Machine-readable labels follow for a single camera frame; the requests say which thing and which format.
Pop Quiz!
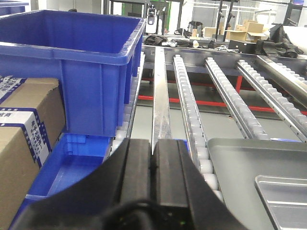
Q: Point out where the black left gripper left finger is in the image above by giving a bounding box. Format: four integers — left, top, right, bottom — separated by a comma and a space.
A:
12, 139, 152, 230

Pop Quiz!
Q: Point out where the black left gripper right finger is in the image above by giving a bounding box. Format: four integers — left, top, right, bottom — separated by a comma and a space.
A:
152, 139, 246, 230

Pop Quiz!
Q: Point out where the small silver ribbed tray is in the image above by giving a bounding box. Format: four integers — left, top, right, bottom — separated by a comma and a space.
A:
255, 175, 307, 230

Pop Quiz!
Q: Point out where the large grey metal tray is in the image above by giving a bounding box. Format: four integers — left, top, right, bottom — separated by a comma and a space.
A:
208, 138, 307, 230

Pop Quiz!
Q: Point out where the cardboard box with blue tape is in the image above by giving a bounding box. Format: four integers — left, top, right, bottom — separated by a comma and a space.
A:
0, 76, 65, 230

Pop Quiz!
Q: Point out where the lower blue plastic bin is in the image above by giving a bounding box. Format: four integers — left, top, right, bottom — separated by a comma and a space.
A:
8, 134, 118, 230

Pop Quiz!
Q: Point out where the large blue plastic crate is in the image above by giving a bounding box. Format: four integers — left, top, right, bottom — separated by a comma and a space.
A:
0, 10, 145, 137

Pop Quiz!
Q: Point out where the stack of cardboard boxes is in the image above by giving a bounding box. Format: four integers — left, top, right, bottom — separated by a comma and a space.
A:
217, 20, 269, 42

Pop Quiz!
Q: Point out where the black cloth pile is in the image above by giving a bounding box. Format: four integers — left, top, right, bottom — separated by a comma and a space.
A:
255, 24, 304, 58

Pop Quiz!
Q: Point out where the flat steel guide rail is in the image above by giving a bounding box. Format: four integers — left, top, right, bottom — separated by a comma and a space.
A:
152, 46, 172, 151

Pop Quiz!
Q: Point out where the white roller conveyor rail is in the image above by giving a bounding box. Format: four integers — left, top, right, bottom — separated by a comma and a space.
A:
173, 55, 224, 201

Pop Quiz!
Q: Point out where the red steel floor frame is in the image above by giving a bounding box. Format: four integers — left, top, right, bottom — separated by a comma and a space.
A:
138, 76, 307, 116

